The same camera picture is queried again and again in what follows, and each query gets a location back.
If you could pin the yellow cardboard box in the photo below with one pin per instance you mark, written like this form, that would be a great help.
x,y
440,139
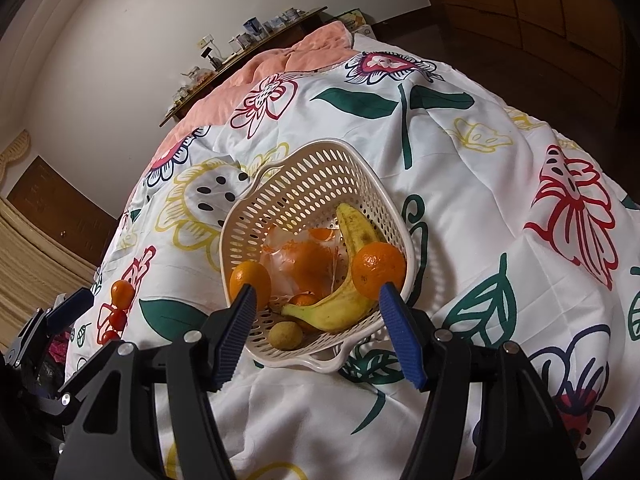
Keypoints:
x,y
352,17

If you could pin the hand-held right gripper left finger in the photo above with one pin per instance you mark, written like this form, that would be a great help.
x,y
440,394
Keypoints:
x,y
232,340

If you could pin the small brown round fruit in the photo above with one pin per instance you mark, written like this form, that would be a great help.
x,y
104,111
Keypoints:
x,y
285,335

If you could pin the small tangerine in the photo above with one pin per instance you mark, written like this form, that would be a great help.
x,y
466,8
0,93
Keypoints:
x,y
122,292
302,300

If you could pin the small black device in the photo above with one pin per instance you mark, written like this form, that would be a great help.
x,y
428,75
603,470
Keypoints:
x,y
206,53

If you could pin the large orange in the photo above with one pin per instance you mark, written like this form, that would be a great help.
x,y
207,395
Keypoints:
x,y
247,277
377,267

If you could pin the wooden headboard shelf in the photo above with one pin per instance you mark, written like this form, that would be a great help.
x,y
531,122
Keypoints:
x,y
235,60

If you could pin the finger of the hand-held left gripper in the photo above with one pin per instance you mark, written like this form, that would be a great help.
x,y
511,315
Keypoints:
x,y
62,397
70,305

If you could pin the small glass jars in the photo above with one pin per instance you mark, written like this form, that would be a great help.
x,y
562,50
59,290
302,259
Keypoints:
x,y
180,93

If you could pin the white box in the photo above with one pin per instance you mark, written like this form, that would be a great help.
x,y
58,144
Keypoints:
x,y
363,30

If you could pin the clear bag of oranges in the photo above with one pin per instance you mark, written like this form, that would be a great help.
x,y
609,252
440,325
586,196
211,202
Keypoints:
x,y
295,260

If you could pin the floral printed blanket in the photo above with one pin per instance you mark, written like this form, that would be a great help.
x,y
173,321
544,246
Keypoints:
x,y
475,260

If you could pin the pink quilt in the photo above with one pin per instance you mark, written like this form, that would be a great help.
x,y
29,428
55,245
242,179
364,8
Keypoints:
x,y
280,67

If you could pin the white wall socket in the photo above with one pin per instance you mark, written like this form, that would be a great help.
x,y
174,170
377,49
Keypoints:
x,y
206,40

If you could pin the yellow banana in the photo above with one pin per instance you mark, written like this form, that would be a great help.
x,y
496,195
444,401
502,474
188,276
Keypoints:
x,y
330,312

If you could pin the blue and white mug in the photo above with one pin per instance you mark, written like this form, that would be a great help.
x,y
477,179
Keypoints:
x,y
252,26

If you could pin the brown wooden door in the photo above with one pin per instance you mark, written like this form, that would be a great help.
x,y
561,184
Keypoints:
x,y
55,200

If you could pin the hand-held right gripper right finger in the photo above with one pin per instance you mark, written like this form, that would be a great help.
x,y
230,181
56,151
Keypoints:
x,y
402,340

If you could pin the beige curtain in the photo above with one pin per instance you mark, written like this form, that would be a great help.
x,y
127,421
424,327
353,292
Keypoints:
x,y
30,250

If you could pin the wooden wardrobe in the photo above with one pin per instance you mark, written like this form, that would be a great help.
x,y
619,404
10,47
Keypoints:
x,y
540,25

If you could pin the red tomato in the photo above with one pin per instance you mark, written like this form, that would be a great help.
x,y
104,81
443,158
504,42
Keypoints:
x,y
117,318
109,336

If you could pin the white perforated plastic basket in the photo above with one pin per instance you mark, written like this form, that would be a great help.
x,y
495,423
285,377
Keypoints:
x,y
310,185

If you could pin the glass teapot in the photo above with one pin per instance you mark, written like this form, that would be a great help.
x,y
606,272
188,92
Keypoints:
x,y
193,74

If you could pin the red cloth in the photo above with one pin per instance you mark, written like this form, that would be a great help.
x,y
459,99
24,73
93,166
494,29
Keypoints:
x,y
59,347

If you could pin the white bed sheet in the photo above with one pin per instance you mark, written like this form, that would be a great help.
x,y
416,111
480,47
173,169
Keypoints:
x,y
380,45

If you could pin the white cups cluster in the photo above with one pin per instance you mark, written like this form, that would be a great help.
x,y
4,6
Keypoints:
x,y
285,16

